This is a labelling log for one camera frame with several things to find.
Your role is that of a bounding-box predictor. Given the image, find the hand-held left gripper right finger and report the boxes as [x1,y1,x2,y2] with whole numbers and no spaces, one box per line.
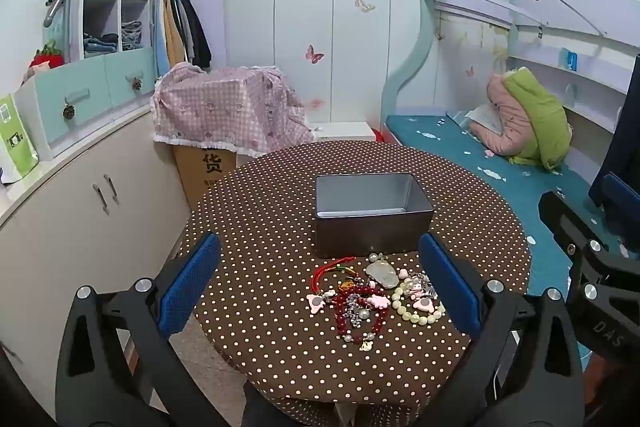
[419,232,586,427]

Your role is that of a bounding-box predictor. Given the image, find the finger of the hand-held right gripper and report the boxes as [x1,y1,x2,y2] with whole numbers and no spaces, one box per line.
[600,173,640,253]
[537,191,608,278]

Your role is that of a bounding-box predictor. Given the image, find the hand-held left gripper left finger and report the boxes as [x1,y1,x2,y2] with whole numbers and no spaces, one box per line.
[55,232,251,427]

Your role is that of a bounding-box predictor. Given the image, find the cream bead bracelet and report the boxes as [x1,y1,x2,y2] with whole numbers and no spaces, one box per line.
[391,279,446,324]

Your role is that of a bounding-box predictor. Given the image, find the pale jade pendant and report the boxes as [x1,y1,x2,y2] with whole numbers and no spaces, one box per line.
[364,252,402,291]

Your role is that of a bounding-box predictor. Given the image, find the grey metal tin box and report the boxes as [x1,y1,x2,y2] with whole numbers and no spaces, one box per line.
[314,173,435,259]

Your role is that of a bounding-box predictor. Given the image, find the red bead bracelet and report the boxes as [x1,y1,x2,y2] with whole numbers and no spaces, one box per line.
[332,284,391,354]

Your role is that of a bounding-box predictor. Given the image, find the dark navy garment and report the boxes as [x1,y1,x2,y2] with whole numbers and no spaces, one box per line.
[588,54,640,254]

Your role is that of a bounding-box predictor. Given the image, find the brown polka dot tablecloth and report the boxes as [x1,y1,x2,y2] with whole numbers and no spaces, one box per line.
[178,142,532,410]

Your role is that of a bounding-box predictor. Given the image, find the cardboard box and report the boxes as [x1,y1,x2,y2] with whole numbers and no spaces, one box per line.
[172,144,239,210]

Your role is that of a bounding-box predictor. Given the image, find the white paper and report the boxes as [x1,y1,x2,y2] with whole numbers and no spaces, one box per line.
[466,103,502,134]

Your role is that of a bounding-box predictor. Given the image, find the white cabinet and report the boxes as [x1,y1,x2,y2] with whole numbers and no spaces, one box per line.
[0,103,193,410]

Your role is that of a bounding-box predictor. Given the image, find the pink checkered cloth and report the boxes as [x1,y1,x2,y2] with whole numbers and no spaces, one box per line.
[151,63,315,158]

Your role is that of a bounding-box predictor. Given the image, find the white box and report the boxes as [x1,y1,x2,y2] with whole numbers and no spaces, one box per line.
[309,122,377,144]

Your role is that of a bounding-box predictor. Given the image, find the grey metal rod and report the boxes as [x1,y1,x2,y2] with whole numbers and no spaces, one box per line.
[515,0,607,38]

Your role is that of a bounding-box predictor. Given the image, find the teal drawer unit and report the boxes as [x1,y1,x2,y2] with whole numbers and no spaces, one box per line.
[15,44,157,161]

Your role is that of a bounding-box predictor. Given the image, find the green packet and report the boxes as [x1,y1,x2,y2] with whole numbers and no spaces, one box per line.
[0,93,40,186]

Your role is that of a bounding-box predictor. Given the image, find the row of hanging clothes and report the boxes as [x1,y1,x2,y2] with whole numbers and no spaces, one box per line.
[150,0,213,78]

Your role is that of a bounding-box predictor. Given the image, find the folded jeans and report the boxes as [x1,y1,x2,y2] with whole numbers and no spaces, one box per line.
[82,21,144,56]

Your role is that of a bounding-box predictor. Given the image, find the red plush toy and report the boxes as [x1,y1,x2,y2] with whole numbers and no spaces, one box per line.
[29,40,65,70]

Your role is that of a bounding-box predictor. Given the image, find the purple wall shelves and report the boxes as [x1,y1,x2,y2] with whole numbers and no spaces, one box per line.
[505,21,640,135]

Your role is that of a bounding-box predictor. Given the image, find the red cord bracelet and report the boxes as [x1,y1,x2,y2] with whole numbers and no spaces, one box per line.
[311,258,362,294]

